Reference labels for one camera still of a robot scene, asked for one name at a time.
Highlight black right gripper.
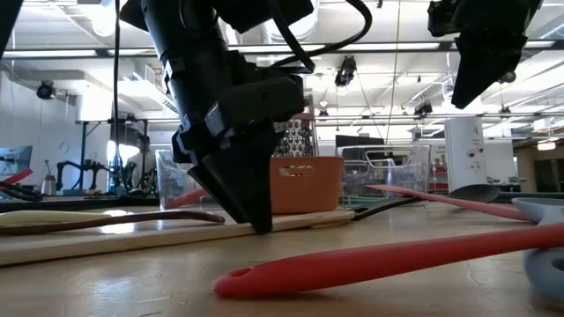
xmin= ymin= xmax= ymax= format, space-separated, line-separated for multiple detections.
xmin=427 ymin=0 xmax=544 ymax=111

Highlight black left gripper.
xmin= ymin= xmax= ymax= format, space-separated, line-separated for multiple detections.
xmin=171 ymin=107 xmax=284 ymax=235

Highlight wooden slotted spatula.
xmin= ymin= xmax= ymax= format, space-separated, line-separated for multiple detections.
xmin=0 ymin=209 xmax=356 ymax=268

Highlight red silicone spoon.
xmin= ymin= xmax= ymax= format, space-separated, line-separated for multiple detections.
xmin=211 ymin=222 xmax=564 ymax=299

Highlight pink silicone spatula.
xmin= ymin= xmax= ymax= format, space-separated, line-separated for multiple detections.
xmin=365 ymin=183 xmax=534 ymax=222

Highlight blue-grey silicone spoon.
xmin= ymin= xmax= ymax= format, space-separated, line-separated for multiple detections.
xmin=512 ymin=196 xmax=564 ymax=303

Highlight black overhead light bar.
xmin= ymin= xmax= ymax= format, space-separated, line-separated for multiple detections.
xmin=0 ymin=41 xmax=557 ymax=59

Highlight brown wooden spoon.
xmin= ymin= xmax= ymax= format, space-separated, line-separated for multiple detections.
xmin=0 ymin=209 xmax=226 ymax=237

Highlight clear plastic bin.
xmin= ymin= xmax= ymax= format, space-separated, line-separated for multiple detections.
xmin=337 ymin=144 xmax=432 ymax=208
xmin=153 ymin=148 xmax=208 ymax=211

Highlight orange plastic bin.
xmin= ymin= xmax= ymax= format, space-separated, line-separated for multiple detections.
xmin=268 ymin=156 xmax=345 ymax=216

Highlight pink metal box grater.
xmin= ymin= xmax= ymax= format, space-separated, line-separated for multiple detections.
xmin=272 ymin=94 xmax=319 ymax=159

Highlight person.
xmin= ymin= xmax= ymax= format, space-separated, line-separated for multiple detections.
xmin=126 ymin=134 xmax=159 ymax=195

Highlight white square column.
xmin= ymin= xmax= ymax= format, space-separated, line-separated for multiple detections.
xmin=443 ymin=116 xmax=488 ymax=194

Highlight black flat screen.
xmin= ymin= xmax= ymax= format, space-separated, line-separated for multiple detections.
xmin=334 ymin=134 xmax=387 ymax=149

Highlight silver kettle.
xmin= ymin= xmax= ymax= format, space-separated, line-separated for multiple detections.
xmin=40 ymin=173 xmax=58 ymax=197

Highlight red bar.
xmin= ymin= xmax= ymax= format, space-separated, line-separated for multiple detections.
xmin=0 ymin=167 xmax=34 ymax=191

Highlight computer monitor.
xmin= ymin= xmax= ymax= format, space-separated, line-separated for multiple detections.
xmin=0 ymin=144 xmax=34 ymax=177

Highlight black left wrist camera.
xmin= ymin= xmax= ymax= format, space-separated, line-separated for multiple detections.
xmin=214 ymin=76 xmax=308 ymax=137

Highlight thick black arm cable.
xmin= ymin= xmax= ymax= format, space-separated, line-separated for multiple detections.
xmin=269 ymin=0 xmax=375 ymax=75

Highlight black table frame rail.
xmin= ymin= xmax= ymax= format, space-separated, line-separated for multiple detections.
xmin=0 ymin=189 xmax=564 ymax=213

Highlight thin black hanging cable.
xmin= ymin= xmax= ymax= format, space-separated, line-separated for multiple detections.
xmin=113 ymin=0 xmax=123 ymax=177

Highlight black metal frame stand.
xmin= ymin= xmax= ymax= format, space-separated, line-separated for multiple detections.
xmin=78 ymin=117 xmax=150 ymax=197

